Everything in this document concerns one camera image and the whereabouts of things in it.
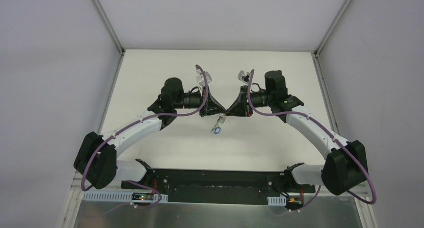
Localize keyring with coloured key tags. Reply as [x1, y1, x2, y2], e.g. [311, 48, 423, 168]
[211, 113, 227, 134]

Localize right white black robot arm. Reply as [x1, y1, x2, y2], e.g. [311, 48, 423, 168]
[235, 70, 369, 195]

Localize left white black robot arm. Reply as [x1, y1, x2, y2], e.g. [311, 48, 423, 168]
[73, 78, 226, 190]

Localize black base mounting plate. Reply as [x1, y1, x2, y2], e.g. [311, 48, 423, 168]
[139, 169, 316, 205]

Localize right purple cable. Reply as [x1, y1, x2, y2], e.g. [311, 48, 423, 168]
[246, 69, 378, 217]

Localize purple cable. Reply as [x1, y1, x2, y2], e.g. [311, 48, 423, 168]
[81, 64, 210, 210]
[246, 69, 378, 217]

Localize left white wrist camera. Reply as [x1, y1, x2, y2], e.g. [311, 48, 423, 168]
[196, 70, 213, 89]

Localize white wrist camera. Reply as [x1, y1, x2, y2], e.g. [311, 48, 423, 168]
[237, 70, 253, 86]
[196, 70, 213, 89]

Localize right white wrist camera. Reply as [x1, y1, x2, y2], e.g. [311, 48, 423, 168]
[237, 70, 253, 86]

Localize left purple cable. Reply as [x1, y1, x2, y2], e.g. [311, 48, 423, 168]
[81, 64, 210, 210]

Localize right white cable duct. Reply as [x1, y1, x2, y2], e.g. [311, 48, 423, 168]
[267, 196, 287, 207]

